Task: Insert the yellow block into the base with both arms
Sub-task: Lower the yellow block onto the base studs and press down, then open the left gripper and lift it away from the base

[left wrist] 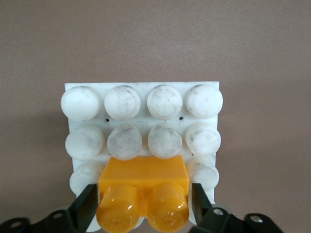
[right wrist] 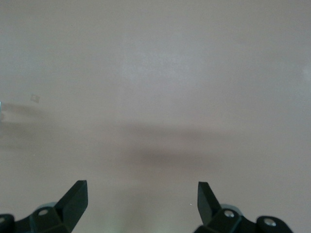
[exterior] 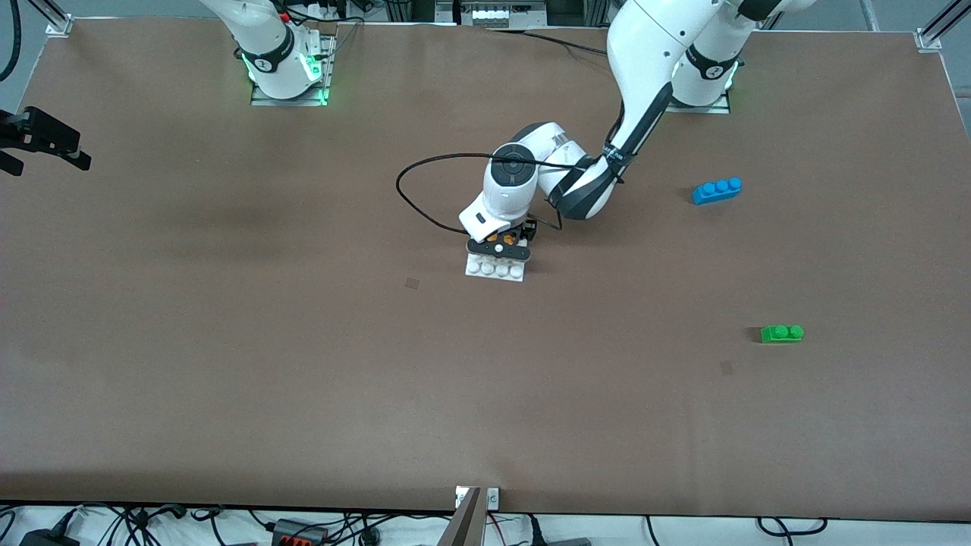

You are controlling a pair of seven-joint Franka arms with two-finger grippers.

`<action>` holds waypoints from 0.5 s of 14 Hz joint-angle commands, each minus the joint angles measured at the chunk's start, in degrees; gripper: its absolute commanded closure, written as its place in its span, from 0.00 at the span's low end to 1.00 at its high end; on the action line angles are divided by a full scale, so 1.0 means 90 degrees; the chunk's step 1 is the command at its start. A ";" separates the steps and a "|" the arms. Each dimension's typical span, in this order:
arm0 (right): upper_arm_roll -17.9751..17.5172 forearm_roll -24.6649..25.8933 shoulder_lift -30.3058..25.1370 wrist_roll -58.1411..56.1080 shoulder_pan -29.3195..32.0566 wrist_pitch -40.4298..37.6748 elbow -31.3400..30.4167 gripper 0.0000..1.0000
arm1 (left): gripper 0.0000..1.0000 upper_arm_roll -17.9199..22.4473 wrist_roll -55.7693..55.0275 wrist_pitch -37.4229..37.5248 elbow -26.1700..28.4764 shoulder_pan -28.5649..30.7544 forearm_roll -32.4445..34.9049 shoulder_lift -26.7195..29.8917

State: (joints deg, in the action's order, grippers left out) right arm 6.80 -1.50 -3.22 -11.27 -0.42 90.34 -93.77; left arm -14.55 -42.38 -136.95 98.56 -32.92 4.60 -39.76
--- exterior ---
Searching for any blue three-stud toy block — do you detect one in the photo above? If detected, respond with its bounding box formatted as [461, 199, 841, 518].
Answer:
[691, 177, 743, 206]

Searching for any white socket strip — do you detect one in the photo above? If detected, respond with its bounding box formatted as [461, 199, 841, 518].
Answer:
[455, 0, 548, 30]

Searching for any black orange connector box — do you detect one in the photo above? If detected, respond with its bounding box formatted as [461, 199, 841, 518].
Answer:
[272, 518, 328, 546]

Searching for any black power adapter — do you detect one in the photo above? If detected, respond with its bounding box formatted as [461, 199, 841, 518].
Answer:
[19, 523, 80, 546]

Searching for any white studded base plate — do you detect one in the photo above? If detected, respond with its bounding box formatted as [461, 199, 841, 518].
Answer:
[464, 254, 526, 283]

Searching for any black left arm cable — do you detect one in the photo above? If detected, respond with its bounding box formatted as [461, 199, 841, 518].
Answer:
[395, 153, 630, 232]

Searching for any aluminium frame post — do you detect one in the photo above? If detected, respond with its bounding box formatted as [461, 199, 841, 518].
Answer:
[30, 0, 74, 37]
[914, 0, 971, 52]

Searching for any black table cable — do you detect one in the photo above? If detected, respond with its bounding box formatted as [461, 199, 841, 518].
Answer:
[485, 29, 609, 55]

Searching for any grey camera stand post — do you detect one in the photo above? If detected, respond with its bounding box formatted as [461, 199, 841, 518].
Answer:
[438, 487, 486, 546]

